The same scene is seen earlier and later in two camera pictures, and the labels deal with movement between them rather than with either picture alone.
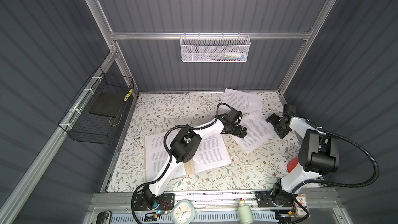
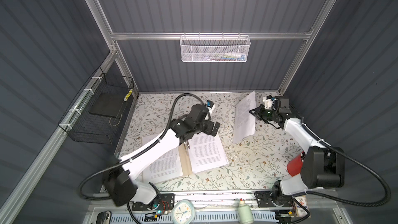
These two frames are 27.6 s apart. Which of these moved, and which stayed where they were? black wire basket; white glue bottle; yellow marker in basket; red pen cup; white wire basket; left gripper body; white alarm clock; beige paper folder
Moved: beige paper folder; left gripper body
Stayed: white wire basket; red pen cup; black wire basket; white glue bottle; yellow marker in basket; white alarm clock
